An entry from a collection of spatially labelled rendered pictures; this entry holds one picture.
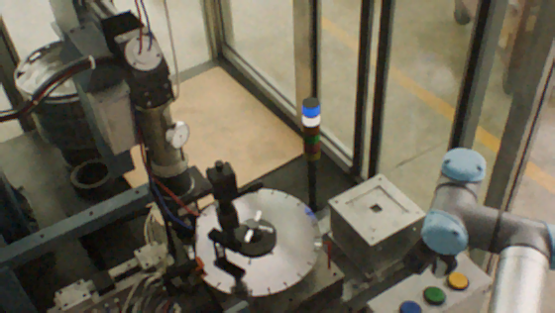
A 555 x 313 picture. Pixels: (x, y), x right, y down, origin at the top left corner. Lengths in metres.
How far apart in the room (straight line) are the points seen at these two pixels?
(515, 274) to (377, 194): 0.70
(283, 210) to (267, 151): 0.48
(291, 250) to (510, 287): 0.61
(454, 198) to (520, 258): 0.15
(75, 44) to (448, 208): 0.73
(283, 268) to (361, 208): 0.31
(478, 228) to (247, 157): 1.04
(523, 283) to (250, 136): 1.24
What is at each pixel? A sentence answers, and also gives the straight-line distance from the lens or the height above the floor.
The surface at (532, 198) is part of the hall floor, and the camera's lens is 3.02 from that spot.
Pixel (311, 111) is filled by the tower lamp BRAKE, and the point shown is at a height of 1.15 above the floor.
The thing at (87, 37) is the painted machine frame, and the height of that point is 1.52.
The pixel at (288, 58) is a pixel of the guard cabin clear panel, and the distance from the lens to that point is 2.00.
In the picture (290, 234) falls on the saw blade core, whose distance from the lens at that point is 1.51.
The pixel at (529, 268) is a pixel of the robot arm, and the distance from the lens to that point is 1.06.
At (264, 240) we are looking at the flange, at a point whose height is 0.96.
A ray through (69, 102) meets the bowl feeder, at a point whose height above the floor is 1.08.
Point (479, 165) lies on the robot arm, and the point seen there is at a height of 1.33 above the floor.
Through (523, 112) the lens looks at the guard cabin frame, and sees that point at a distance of 1.27.
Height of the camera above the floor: 2.13
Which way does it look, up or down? 44 degrees down
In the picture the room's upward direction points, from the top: 6 degrees counter-clockwise
